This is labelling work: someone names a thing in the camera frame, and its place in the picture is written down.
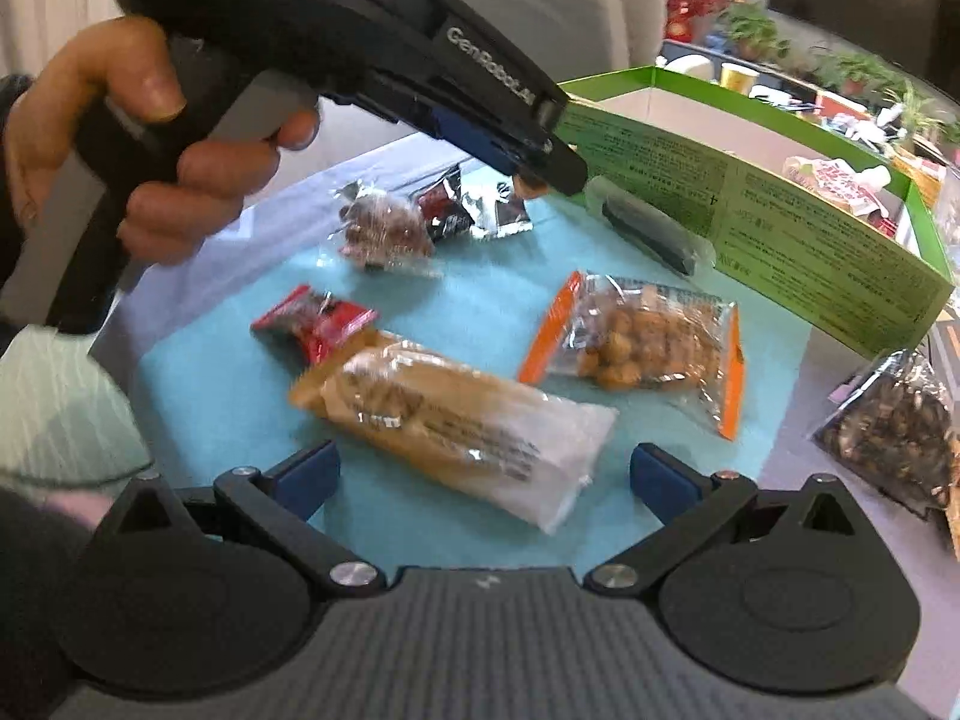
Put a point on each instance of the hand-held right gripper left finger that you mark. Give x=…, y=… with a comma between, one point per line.
x=307, y=476

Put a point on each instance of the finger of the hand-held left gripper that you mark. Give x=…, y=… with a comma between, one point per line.
x=465, y=135

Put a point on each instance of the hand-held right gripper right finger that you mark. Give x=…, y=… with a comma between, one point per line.
x=664, y=478

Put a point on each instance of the striped leaf potted plant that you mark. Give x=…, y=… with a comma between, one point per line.
x=915, y=109

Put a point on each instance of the clear packet of brown nuts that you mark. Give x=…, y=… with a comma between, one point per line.
x=382, y=229

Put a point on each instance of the green cardboard box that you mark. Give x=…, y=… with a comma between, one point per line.
x=787, y=240

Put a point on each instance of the small dark red snack packet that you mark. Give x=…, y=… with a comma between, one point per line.
x=315, y=319

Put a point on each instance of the long tan snack packet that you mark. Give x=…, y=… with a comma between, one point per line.
x=450, y=420

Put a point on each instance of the black stick snack packet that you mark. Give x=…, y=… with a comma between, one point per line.
x=652, y=229

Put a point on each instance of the green potted plant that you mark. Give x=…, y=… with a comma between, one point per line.
x=754, y=30
x=851, y=71

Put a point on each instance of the pale green cloth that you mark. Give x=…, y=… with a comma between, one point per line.
x=60, y=405

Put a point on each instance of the red flower decoration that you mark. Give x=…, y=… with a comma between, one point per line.
x=694, y=7

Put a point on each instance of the pink snack packet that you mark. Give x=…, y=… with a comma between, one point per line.
x=840, y=184

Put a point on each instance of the clear bag of dark seeds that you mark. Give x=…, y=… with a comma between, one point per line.
x=892, y=427

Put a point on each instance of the beige sofa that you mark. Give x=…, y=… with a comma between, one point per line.
x=540, y=7

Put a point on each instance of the orange edged peanut packet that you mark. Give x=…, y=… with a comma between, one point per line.
x=645, y=345

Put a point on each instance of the person's left hand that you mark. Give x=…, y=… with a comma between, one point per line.
x=97, y=60

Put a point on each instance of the person's left forearm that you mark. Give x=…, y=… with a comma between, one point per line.
x=6, y=255

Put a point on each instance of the teal printed tablecloth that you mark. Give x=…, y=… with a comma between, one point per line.
x=225, y=405

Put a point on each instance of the yellow can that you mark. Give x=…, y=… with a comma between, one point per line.
x=739, y=80

